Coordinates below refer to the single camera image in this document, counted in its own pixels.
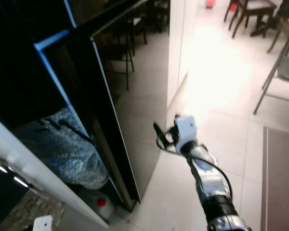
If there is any silver foil wrapped bundle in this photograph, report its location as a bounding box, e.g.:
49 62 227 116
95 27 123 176
14 107 109 189

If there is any black glass fridge door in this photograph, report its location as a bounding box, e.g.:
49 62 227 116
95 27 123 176
91 24 186 212

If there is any black glass fridge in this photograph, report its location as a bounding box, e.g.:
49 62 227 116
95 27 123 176
0 0 186 212

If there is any white appliance panel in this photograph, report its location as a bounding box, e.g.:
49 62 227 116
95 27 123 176
0 112 110 231

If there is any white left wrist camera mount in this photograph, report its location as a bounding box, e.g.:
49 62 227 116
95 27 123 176
33 215 53 231

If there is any brown patterned mat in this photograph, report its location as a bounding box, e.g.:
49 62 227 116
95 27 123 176
12 195 68 231

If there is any grey brown floor mat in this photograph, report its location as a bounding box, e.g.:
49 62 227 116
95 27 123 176
262 126 289 231

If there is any white jug with red cap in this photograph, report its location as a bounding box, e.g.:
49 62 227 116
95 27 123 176
84 190 116 221

